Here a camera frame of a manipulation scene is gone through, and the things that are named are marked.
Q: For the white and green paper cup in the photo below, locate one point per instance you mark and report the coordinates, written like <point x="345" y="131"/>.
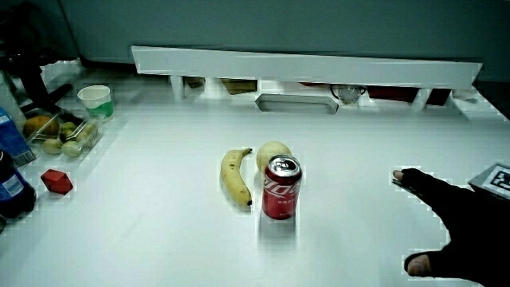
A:
<point x="96" y="101"/>

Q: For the blue carton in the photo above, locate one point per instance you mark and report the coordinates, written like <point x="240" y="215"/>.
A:
<point x="12" y="139"/>

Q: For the black stand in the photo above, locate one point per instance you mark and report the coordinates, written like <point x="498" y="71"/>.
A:
<point x="28" y="60"/>

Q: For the pale yellow round fruit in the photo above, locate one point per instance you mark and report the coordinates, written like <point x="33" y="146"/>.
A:
<point x="267" y="153"/>

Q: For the red cola can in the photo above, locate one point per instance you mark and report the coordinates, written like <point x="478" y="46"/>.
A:
<point x="281" y="191"/>

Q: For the small green fruit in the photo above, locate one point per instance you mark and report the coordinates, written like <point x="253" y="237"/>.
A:
<point x="52" y="146"/>
<point x="87" y="132"/>
<point x="67" y="127"/>
<point x="71" y="149"/>

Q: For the person's right hand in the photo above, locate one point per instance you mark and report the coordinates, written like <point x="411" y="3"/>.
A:
<point x="466" y="223"/>

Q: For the clear plastic fruit container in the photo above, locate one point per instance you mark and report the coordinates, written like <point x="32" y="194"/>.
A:
<point x="91" y="140"/>

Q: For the white desk shelf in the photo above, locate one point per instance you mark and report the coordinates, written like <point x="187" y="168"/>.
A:
<point x="303" y="65"/>

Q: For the red angular block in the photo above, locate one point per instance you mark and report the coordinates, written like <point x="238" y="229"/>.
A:
<point x="57" y="182"/>

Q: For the white shallow tray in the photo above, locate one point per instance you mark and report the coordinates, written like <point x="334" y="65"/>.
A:
<point x="296" y="104"/>

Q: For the yellow banana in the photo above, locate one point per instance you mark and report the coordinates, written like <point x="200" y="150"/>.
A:
<point x="232" y="175"/>

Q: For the clear glass cup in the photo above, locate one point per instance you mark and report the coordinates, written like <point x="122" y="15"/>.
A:
<point x="349" y="94"/>

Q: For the dark bottle with blue label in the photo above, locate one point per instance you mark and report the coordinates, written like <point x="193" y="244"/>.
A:
<point x="12" y="191"/>

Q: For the orange round fruit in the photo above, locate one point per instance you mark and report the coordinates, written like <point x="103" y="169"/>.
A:
<point x="39" y="126"/>

